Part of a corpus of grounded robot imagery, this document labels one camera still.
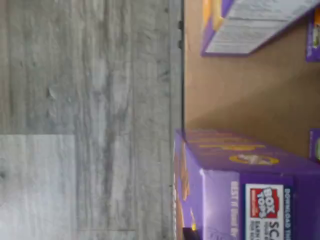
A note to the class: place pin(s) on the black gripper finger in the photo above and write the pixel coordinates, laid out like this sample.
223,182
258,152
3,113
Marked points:
188,235

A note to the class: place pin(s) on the purple box brown patch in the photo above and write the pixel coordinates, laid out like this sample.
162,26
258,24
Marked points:
225,200
315,145

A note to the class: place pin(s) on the wooden shelf board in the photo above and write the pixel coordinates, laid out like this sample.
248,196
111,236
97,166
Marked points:
237,95

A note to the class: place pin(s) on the purple box orange patch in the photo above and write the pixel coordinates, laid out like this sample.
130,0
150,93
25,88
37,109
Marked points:
313,37
250,25

